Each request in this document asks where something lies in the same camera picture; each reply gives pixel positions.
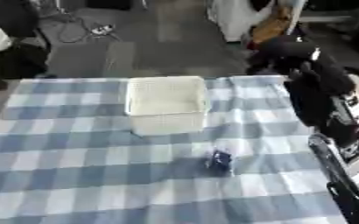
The orange brown bag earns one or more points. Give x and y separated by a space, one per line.
272 24

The black chair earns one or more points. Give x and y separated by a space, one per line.
19 55

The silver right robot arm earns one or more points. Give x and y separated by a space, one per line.
348 145

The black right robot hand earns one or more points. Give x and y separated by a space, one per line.
313 87

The small dark blue object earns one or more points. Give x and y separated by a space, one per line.
220 162

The white power strip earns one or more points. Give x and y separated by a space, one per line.
103 29

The white mesh basket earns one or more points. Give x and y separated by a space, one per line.
167 103

